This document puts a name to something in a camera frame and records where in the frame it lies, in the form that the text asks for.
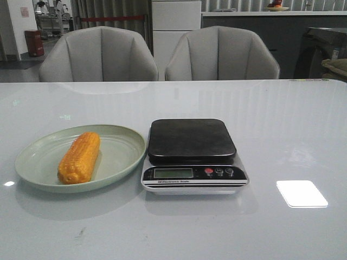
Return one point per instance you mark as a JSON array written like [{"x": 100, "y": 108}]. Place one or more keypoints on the orange corn cob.
[{"x": 77, "y": 165}]

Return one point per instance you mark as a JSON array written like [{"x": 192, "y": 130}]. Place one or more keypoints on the black silver kitchen scale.
[{"x": 192, "y": 156}]

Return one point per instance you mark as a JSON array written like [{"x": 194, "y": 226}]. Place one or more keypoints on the pale green round plate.
[{"x": 121, "y": 150}]

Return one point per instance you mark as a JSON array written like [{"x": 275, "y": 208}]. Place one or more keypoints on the right grey upholstered chair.
[{"x": 221, "y": 53}]

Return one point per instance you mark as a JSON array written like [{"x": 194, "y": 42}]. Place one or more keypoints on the grey upholstered chair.
[
  {"x": 99, "y": 54},
  {"x": 221, "y": 53}
]

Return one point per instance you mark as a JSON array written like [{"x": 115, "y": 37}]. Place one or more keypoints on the left grey upholstered chair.
[{"x": 99, "y": 54}]

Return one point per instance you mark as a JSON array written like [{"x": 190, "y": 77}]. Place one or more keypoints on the white cabinet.
[{"x": 170, "y": 20}]

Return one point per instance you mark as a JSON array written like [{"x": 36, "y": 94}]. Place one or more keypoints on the red barrier belt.
[{"x": 112, "y": 19}]

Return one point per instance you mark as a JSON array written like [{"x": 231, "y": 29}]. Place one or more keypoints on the grey white-topped counter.
[{"x": 281, "y": 31}]

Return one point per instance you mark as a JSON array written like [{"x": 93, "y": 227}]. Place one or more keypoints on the fruit bowl on counter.
[{"x": 276, "y": 5}]

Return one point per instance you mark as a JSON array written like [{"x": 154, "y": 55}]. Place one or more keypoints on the red trash bin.
[{"x": 34, "y": 43}]

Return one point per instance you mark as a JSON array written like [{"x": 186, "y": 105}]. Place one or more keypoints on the dark appliance at right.
[{"x": 318, "y": 44}]

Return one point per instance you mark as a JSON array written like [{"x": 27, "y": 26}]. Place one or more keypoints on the olive cushion at right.
[{"x": 335, "y": 69}]

